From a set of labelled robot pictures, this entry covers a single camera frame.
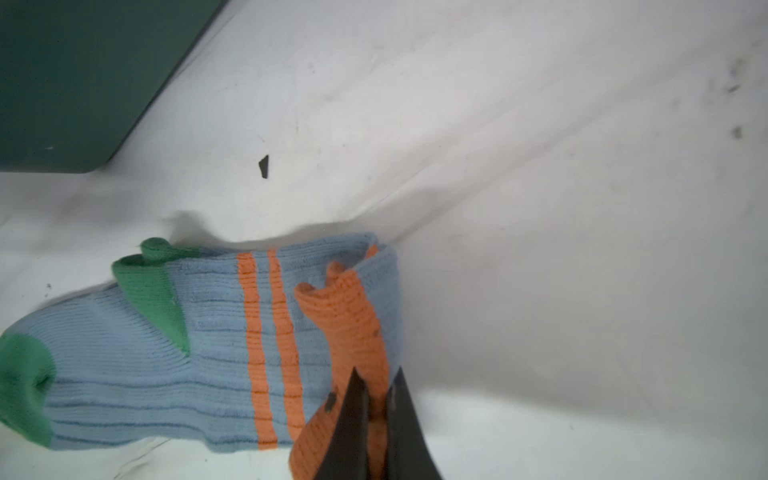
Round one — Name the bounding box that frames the small black debris chip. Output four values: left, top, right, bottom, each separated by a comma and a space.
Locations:
258, 155, 270, 179

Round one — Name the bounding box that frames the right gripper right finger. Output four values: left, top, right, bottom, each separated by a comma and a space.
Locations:
385, 369, 442, 480

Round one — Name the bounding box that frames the blue orange green sock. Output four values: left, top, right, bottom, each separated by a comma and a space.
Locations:
1, 233, 403, 479

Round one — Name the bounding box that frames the green compartment organizer tray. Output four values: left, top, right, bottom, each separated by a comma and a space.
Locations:
1, 1, 225, 173

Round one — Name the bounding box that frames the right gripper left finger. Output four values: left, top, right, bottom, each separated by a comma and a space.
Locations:
314, 369, 370, 480

